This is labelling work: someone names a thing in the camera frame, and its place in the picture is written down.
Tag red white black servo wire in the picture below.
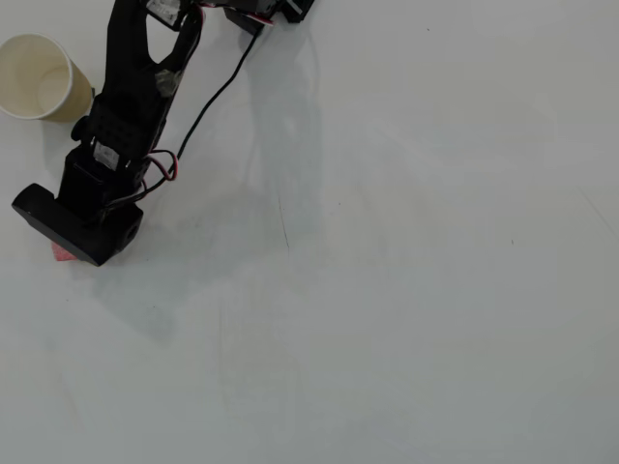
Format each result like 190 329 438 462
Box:
103 149 181 210

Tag red speckled foam cube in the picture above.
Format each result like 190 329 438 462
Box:
49 243 79 265

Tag thin black camera cable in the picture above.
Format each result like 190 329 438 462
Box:
174 26 265 163

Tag beige paper cup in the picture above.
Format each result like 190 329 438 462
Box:
0 32 94 123

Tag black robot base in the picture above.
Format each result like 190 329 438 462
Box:
280 0 316 24

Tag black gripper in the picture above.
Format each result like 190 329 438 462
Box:
12 139 146 268

